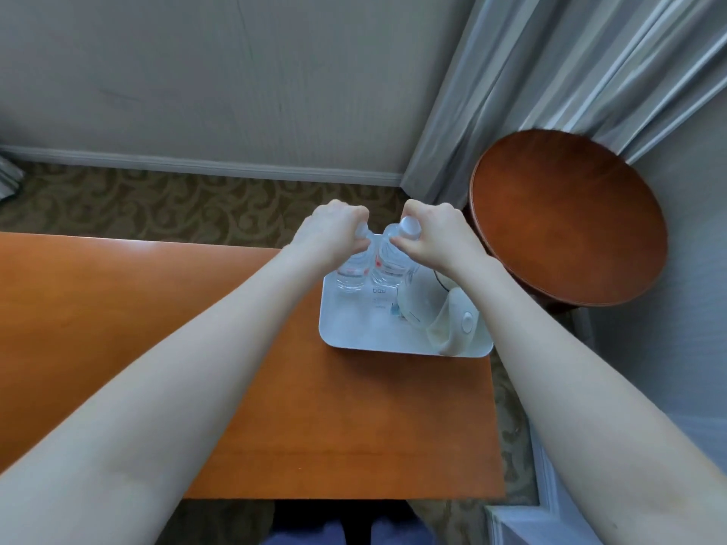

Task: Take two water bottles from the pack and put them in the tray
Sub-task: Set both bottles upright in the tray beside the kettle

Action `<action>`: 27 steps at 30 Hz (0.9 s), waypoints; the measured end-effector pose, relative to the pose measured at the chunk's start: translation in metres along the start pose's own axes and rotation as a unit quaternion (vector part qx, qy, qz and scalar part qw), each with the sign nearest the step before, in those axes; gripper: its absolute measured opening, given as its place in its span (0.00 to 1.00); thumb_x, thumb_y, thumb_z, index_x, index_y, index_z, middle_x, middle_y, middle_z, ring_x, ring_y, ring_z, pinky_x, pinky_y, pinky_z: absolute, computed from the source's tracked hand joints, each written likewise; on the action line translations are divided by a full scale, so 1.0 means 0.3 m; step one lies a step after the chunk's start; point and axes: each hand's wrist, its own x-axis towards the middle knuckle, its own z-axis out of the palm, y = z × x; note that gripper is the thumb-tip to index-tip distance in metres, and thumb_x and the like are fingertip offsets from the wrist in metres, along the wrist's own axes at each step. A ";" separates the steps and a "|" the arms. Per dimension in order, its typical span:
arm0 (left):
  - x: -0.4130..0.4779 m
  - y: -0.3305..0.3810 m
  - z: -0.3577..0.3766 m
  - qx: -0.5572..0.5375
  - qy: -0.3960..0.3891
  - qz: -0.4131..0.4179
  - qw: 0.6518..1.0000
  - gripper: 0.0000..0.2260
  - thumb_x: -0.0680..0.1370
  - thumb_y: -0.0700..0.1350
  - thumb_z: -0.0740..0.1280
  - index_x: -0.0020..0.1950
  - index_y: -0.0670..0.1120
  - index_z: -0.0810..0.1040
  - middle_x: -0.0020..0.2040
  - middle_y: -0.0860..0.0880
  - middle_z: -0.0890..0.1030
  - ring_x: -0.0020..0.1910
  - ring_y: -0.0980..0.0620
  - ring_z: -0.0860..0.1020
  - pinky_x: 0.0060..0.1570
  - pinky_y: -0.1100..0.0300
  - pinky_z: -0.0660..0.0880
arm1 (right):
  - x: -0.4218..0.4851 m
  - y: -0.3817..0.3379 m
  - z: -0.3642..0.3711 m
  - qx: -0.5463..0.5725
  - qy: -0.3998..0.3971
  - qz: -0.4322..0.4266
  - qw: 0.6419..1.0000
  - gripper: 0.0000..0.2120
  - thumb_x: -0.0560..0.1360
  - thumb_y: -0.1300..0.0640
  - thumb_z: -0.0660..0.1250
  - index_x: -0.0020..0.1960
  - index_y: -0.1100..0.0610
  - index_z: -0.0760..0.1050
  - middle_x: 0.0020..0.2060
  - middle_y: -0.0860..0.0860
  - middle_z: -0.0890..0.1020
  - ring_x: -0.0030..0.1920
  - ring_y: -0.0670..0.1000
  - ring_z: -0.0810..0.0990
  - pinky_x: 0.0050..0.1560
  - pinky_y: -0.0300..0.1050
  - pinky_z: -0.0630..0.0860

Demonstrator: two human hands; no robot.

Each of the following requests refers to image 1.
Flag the person's legs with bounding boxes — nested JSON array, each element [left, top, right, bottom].
[[270, 501, 424, 545]]

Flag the person's left hand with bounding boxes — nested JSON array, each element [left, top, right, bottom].
[[289, 199, 373, 273]]

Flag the white rectangular tray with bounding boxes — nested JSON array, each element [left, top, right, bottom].
[[318, 265, 494, 358]]

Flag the white electric kettle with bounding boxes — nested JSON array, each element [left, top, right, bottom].
[[396, 279, 485, 358]]

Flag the person's right forearm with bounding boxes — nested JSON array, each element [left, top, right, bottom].
[[454, 258, 727, 545]]

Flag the round wooden side table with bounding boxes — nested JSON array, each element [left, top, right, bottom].
[[468, 129, 669, 310]]

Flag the person's left forearm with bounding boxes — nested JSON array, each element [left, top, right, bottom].
[[0, 244, 327, 545]]

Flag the person's right hand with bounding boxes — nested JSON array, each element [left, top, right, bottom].
[[391, 199, 489, 279]]

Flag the grey curtain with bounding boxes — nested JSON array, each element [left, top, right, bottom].
[[400, 0, 727, 206]]

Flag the clear plastic water bottle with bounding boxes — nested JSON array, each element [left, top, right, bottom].
[[335, 231, 377, 294], [372, 216, 422, 291]]

